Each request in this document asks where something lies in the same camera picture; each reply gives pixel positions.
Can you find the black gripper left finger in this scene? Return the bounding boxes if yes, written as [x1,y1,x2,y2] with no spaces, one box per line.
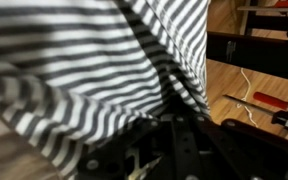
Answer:
[76,114,198,180]

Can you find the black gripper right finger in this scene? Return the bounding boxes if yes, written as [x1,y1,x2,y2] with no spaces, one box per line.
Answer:
[180,114,288,180]

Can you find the grey white striped garment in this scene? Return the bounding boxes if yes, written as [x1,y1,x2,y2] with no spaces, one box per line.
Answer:
[0,0,212,178]

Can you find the red handled bar clamp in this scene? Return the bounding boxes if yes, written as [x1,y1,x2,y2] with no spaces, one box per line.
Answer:
[223,91,288,136]

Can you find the white string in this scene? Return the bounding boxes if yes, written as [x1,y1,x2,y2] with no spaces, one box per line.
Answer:
[236,67,259,128]

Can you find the black metal frame bar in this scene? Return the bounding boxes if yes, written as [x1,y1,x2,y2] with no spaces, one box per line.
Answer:
[206,31,288,82]

